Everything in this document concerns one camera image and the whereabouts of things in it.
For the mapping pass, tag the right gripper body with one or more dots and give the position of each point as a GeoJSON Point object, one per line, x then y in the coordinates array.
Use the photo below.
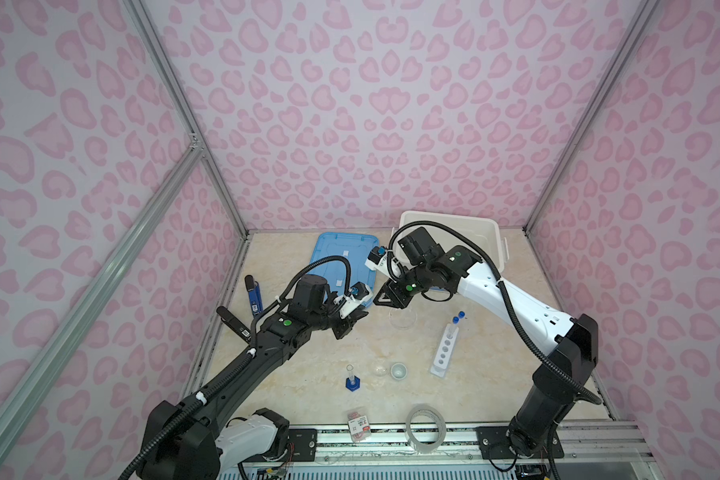
{"type": "Point", "coordinates": [414, 280]}

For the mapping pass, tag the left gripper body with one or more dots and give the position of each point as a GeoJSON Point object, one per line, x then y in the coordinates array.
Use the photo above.
{"type": "Point", "coordinates": [328, 317]}

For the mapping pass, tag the clear glass petri dish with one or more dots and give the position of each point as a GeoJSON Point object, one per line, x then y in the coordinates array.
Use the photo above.
{"type": "Point", "coordinates": [403, 319]}

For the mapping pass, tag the small clear watch glass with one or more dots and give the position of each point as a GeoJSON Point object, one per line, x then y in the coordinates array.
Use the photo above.
{"type": "Point", "coordinates": [379, 369]}

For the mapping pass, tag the blue base graduated cylinder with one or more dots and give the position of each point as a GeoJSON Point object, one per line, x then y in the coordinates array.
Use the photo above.
{"type": "Point", "coordinates": [352, 381]}

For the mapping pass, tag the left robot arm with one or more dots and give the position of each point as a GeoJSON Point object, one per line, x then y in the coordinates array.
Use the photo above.
{"type": "Point", "coordinates": [190, 440]}

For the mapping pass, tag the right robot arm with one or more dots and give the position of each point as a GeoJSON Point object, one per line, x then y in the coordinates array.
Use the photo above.
{"type": "Point", "coordinates": [565, 346]}

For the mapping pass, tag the blue bin lid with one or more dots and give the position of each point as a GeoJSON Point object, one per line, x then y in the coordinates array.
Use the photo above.
{"type": "Point", "coordinates": [355, 248]}

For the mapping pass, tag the blue lighter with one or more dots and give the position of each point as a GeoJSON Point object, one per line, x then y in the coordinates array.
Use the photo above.
{"type": "Point", "coordinates": [254, 295]}

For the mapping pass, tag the white plastic storage bin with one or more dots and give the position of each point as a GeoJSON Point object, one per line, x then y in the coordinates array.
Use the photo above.
{"type": "Point", "coordinates": [483, 232]}

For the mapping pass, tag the black marker tool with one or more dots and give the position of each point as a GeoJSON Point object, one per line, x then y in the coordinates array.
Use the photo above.
{"type": "Point", "coordinates": [234, 324]}

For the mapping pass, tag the white test tube rack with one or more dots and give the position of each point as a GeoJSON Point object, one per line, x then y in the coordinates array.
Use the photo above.
{"type": "Point", "coordinates": [444, 352]}

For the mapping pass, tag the small white cup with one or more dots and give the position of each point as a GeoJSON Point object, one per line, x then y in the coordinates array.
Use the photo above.
{"type": "Point", "coordinates": [398, 371]}

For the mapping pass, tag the small clear slide box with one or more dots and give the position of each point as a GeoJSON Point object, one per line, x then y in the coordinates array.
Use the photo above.
{"type": "Point", "coordinates": [358, 425]}

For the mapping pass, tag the clear tape roll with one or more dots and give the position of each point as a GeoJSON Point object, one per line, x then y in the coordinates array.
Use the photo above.
{"type": "Point", "coordinates": [425, 429]}

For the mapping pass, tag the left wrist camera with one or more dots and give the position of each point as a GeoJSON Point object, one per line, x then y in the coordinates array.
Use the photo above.
{"type": "Point", "coordinates": [358, 295]}

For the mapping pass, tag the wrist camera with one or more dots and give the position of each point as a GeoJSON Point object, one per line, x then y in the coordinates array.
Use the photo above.
{"type": "Point", "coordinates": [358, 295]}
{"type": "Point", "coordinates": [377, 260]}

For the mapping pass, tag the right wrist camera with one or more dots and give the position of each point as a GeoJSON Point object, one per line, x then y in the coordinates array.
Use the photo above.
{"type": "Point", "coordinates": [377, 260]}

